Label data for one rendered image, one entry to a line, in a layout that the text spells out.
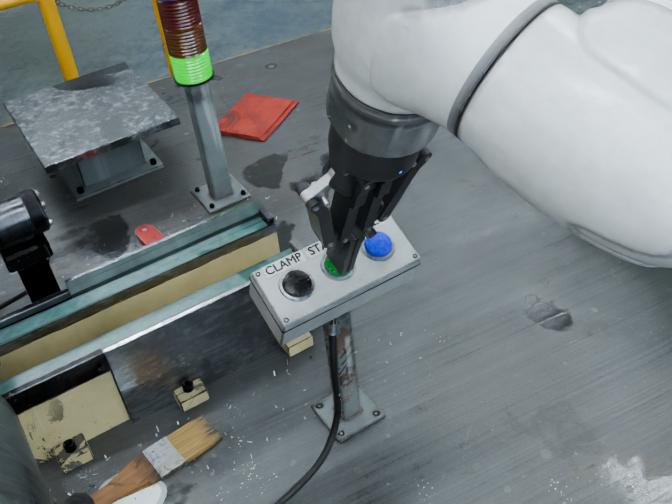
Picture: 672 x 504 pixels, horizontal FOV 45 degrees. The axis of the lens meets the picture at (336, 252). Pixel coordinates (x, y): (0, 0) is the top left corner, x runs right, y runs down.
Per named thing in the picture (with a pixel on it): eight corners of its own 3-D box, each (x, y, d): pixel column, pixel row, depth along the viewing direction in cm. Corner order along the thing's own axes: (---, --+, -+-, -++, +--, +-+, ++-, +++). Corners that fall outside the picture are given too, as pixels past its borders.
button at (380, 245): (372, 267, 86) (375, 259, 84) (357, 245, 87) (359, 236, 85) (395, 255, 87) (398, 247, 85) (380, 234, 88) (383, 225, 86)
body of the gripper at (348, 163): (399, 65, 66) (378, 135, 74) (310, 100, 63) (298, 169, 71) (452, 132, 63) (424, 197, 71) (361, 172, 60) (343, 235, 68)
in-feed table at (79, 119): (66, 224, 139) (44, 167, 131) (24, 155, 157) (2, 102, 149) (193, 172, 147) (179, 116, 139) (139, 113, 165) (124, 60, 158)
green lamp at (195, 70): (184, 90, 123) (177, 63, 120) (169, 76, 127) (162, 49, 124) (219, 77, 125) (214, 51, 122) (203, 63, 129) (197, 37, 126)
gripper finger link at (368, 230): (360, 141, 69) (374, 134, 69) (344, 209, 78) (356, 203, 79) (385, 176, 67) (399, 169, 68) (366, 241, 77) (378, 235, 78)
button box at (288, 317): (280, 347, 84) (284, 327, 80) (247, 293, 87) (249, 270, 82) (413, 279, 90) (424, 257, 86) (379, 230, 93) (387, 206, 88)
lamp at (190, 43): (177, 63, 120) (171, 35, 117) (162, 49, 124) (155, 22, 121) (214, 51, 122) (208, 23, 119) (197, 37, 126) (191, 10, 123)
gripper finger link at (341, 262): (357, 239, 77) (350, 242, 77) (346, 273, 83) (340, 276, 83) (341, 215, 78) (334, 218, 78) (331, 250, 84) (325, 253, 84)
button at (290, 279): (290, 307, 82) (292, 299, 81) (276, 283, 83) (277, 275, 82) (315, 294, 83) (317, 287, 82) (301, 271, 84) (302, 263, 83)
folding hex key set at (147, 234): (134, 238, 134) (131, 229, 133) (150, 229, 135) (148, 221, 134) (160, 263, 128) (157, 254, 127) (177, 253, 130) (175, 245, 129)
